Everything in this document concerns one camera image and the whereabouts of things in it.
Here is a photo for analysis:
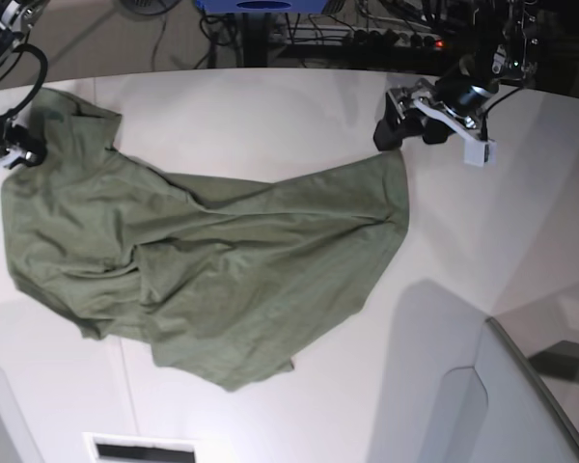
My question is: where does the black table leg post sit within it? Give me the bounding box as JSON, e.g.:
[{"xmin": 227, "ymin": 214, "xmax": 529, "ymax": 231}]
[{"xmin": 241, "ymin": 13, "xmax": 272, "ymax": 68}]

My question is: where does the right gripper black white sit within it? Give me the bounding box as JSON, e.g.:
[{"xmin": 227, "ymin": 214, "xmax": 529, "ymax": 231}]
[{"xmin": 0, "ymin": 123, "xmax": 47, "ymax": 169}]

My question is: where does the white curved panel right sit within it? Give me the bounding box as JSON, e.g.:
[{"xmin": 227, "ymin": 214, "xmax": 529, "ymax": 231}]
[{"xmin": 421, "ymin": 318, "xmax": 579, "ymax": 462}]

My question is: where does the white panel left corner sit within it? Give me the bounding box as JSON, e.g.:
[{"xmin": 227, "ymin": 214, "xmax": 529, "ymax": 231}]
[{"xmin": 0, "ymin": 368, "xmax": 44, "ymax": 462}]

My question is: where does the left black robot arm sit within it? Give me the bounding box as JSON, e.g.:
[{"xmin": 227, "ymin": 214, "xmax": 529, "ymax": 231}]
[{"xmin": 373, "ymin": 1, "xmax": 579, "ymax": 167}]

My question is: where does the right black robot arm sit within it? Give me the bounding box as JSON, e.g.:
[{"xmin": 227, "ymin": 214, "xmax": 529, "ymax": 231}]
[{"xmin": 0, "ymin": 0, "xmax": 48, "ymax": 170}]

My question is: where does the olive green t-shirt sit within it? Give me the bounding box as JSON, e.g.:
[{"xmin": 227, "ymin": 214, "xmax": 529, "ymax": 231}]
[{"xmin": 1, "ymin": 89, "xmax": 410, "ymax": 392}]

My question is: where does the black power strip red light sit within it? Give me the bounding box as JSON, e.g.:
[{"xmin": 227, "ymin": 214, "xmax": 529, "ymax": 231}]
[{"xmin": 342, "ymin": 29, "xmax": 447, "ymax": 50}]

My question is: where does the blue box with oval hole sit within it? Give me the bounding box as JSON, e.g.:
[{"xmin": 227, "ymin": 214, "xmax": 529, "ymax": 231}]
[{"xmin": 196, "ymin": 0, "xmax": 327, "ymax": 14}]

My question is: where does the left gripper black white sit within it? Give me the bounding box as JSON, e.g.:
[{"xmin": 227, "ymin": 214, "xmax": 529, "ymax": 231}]
[{"xmin": 372, "ymin": 77, "xmax": 497, "ymax": 167}]

